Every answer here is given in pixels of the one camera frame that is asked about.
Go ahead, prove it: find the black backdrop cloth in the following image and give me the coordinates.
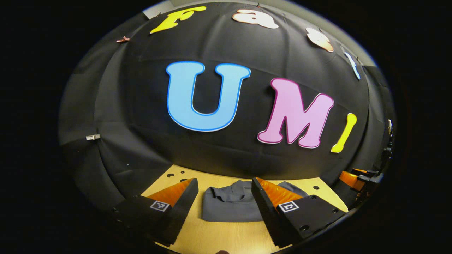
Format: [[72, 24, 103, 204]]
[[58, 2, 396, 212]]

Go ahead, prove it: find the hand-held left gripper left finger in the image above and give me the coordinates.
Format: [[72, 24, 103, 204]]
[[111, 177, 199, 247]]

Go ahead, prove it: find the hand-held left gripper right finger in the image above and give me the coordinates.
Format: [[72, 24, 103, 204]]
[[251, 177, 348, 248]]

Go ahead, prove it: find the grey collared shirt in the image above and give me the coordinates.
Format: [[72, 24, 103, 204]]
[[202, 180, 309, 223]]

